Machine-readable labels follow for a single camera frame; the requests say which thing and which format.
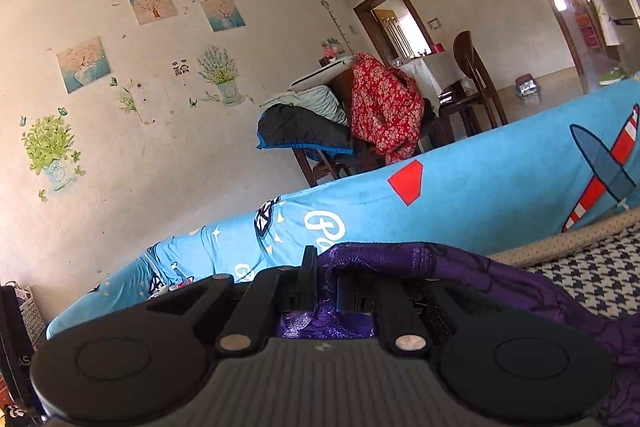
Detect white flower wall picture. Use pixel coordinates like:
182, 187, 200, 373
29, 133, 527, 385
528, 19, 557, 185
200, 0, 246, 33

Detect red floral garment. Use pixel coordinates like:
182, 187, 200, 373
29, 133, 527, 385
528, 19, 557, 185
350, 53, 426, 166

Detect dark wooden chair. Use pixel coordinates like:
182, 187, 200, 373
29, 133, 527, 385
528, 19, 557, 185
440, 31, 509, 138

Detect pink flowers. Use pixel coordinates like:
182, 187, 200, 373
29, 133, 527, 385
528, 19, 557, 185
320, 38, 347, 60

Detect tree wall picture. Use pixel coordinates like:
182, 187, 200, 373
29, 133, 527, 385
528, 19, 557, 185
128, 0, 179, 26

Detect dark blue-edged folded bedding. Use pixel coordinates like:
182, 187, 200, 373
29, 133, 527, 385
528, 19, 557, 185
257, 103, 356, 164

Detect table with white tablecloth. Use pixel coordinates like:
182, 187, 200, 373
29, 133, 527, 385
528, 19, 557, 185
397, 53, 473, 108

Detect white woven basket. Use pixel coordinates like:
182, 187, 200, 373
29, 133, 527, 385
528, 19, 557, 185
5, 281, 47, 350

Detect blue printed sofa cover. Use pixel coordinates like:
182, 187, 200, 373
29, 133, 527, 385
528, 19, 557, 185
45, 79, 640, 340

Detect purple floral garment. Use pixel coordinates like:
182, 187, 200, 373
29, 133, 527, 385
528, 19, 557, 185
277, 242, 640, 427

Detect brown wooden chair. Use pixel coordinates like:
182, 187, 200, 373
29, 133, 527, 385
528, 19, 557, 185
292, 142, 362, 188

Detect brown wooden door frame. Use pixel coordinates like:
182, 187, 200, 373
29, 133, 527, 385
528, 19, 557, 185
353, 0, 434, 64

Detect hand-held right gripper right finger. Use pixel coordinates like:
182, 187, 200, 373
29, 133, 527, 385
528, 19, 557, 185
336, 273, 496, 354

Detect flower vase wall picture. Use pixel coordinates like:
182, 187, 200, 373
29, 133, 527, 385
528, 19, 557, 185
56, 36, 111, 94

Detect houndstooth sofa mat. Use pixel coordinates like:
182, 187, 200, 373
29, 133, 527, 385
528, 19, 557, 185
487, 212, 640, 320

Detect grey-green pillow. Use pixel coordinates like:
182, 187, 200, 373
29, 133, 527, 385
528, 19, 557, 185
260, 84, 349, 128

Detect white flat box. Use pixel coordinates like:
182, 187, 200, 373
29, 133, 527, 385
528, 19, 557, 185
290, 56, 357, 88

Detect green plant wall decal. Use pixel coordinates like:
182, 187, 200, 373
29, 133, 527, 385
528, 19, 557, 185
20, 107, 87, 202

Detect silver bag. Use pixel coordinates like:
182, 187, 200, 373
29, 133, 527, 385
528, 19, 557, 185
515, 74, 540, 97

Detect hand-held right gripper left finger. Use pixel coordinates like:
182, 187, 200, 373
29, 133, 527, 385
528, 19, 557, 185
146, 246, 319, 354

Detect lavender pot wall decal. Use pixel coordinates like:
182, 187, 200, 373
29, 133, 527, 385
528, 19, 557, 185
196, 45, 254, 108

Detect small sprig wall decal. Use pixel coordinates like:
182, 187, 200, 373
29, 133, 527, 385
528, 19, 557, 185
110, 77, 157, 126

